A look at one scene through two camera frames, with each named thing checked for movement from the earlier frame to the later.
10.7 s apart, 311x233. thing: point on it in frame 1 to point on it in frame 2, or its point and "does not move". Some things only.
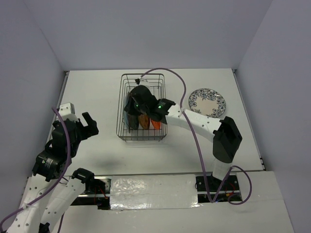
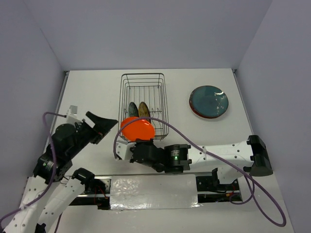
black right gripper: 129,108 to 147,141
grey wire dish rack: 156,82 does not move
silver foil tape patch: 153,191 does not move
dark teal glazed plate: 131,120 to 210,100
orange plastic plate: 157,124 to 139,129
